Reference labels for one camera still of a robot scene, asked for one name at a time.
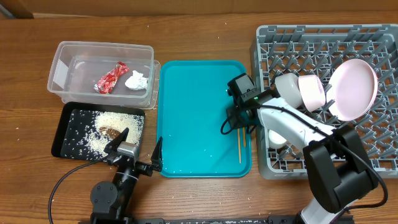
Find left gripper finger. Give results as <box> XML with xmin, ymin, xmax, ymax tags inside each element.
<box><xmin>104</xmin><ymin>128</ymin><xmax>129</xmax><ymax>154</ymax></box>
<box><xmin>151</xmin><ymin>137</ymin><xmax>163</xmax><ymax>172</ymax></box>

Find wooden chopstick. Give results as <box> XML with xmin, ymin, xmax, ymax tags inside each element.
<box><xmin>237</xmin><ymin>129</ymin><xmax>241</xmax><ymax>164</ymax></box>
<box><xmin>242</xmin><ymin>127</ymin><xmax>246</xmax><ymax>147</ymax></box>

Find rice and food leftovers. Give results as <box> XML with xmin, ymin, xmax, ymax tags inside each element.
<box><xmin>60</xmin><ymin>109</ymin><xmax>144</xmax><ymax>161</ymax></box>

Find grey bowl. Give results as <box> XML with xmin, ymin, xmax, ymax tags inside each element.
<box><xmin>275</xmin><ymin>73</ymin><xmax>303</xmax><ymax>108</ymax></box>

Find red snack wrapper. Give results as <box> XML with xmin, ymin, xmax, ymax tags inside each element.
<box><xmin>94</xmin><ymin>62</ymin><xmax>129</xmax><ymax>94</ymax></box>

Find white napkin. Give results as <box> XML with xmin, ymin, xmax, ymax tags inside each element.
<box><xmin>124</xmin><ymin>70</ymin><xmax>148</xmax><ymax>90</ymax></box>

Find pink large plate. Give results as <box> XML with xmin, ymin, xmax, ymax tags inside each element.
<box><xmin>326</xmin><ymin>59</ymin><xmax>378</xmax><ymax>121</ymax></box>

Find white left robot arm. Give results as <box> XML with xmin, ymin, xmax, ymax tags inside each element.
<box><xmin>90</xmin><ymin>128</ymin><xmax>163</xmax><ymax>223</ymax></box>

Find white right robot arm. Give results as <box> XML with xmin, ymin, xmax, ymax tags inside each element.
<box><xmin>225</xmin><ymin>90</ymin><xmax>382</xmax><ymax>223</ymax></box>

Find black waste tray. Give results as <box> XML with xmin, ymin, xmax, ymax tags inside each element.
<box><xmin>51</xmin><ymin>102</ymin><xmax>146</xmax><ymax>159</ymax></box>

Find grey dishwasher rack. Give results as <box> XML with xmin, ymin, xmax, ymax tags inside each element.
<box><xmin>251</xmin><ymin>24</ymin><xmax>397</xmax><ymax>179</ymax></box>

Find white cutlery cup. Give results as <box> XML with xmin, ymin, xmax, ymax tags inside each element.
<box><xmin>268</xmin><ymin>130</ymin><xmax>287</xmax><ymax>149</ymax></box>

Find teal plastic tray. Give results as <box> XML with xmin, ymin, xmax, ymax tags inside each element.
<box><xmin>157</xmin><ymin>60</ymin><xmax>252</xmax><ymax>178</ymax></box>

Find clear plastic bin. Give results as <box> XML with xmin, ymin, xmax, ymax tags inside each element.
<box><xmin>47</xmin><ymin>41</ymin><xmax>160</xmax><ymax>110</ymax></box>

